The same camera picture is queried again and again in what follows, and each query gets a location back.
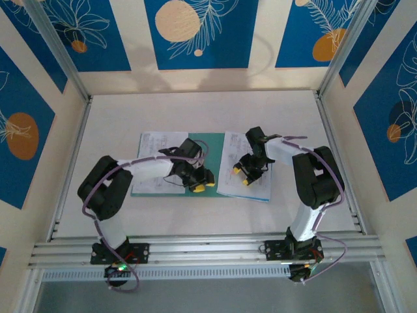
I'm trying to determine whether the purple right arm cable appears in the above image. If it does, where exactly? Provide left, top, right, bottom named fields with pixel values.
left=281, top=135, right=348, bottom=284

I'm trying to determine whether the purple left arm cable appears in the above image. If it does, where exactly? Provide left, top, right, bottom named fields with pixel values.
left=81, top=139, right=210, bottom=293

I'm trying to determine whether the black electronics box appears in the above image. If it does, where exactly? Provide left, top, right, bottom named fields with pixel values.
left=104, top=263, right=131, bottom=278
left=288, top=263, right=319, bottom=283

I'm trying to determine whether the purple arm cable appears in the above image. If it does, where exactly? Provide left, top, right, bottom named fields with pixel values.
left=81, top=139, right=210, bottom=293
left=281, top=135, right=348, bottom=284

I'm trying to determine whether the short aluminium frame post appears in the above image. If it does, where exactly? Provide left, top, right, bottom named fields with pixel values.
left=18, top=269, right=45, bottom=313
left=369, top=260, right=397, bottom=313

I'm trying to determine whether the blue sheet under papers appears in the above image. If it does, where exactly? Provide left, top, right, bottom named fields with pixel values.
left=217, top=190, right=272, bottom=203

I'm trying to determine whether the aluminium cross rail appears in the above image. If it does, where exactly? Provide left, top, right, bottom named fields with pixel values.
left=27, top=231, right=382, bottom=271

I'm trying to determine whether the printed paper sheet with tables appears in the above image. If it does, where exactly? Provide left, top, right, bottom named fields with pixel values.
left=132, top=131, right=190, bottom=196

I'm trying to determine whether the grey slotted cable duct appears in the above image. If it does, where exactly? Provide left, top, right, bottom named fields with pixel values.
left=40, top=264, right=293, bottom=282

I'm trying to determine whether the printed paper sheet with drawings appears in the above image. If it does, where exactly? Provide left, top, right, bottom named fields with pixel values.
left=216, top=130, right=272, bottom=200

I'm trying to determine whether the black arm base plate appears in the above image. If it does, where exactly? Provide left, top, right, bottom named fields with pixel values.
left=90, top=243, right=151, bottom=265
left=264, top=239, right=325, bottom=262

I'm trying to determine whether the aluminium side rail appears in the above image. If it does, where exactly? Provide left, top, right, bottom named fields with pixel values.
left=45, top=96, right=94, bottom=242
left=314, top=91, right=367, bottom=235

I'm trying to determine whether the green paper folder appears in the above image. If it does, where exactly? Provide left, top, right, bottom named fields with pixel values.
left=130, top=132, right=226, bottom=199

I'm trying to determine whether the thin black cable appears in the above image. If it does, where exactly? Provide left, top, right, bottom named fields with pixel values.
left=162, top=175, right=190, bottom=188

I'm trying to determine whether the aluminium frame corner post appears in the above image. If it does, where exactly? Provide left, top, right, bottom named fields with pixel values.
left=24, top=0, right=91, bottom=102
left=317, top=0, right=381, bottom=98

